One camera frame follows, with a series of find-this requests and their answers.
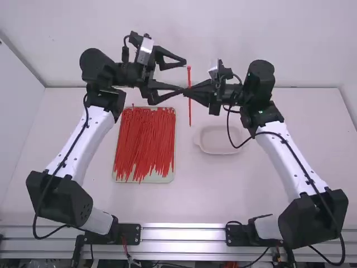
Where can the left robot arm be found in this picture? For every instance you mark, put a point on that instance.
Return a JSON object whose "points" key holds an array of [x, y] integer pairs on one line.
{"points": [[83, 145]]}

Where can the pale tray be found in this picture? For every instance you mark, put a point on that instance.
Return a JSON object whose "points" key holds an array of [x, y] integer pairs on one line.
{"points": [[167, 180]]}

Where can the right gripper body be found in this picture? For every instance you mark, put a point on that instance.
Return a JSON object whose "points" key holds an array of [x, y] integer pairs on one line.
{"points": [[227, 93]]}

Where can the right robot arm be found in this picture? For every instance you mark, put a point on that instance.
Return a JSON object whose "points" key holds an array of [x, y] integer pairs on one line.
{"points": [[281, 150]]}

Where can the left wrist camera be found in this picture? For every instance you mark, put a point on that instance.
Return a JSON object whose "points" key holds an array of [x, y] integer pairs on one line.
{"points": [[145, 50]]}

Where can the silver rails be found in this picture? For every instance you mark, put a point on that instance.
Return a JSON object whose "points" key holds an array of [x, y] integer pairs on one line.
{"points": [[181, 234]]}

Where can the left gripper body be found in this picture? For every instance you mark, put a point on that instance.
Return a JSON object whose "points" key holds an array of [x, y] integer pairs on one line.
{"points": [[131, 74]]}

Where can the white dish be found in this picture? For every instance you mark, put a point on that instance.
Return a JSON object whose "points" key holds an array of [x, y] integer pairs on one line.
{"points": [[214, 139]]}

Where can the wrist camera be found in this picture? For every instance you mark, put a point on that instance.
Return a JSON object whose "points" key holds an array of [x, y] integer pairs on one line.
{"points": [[214, 68], [145, 50]]}

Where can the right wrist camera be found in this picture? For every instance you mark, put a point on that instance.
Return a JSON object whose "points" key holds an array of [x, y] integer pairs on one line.
{"points": [[214, 68]]}

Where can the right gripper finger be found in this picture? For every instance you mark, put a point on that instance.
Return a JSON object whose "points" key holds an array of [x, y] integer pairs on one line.
{"points": [[203, 99], [205, 85]]}

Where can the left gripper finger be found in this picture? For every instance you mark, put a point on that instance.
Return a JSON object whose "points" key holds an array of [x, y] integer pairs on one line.
{"points": [[163, 54], [156, 93]]}

